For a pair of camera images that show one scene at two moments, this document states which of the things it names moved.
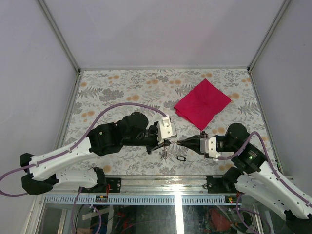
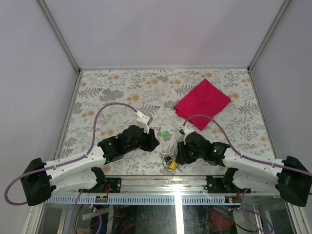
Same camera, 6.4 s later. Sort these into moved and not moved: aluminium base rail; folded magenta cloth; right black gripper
Moved: right black gripper
Not moved: folded magenta cloth; aluminium base rail
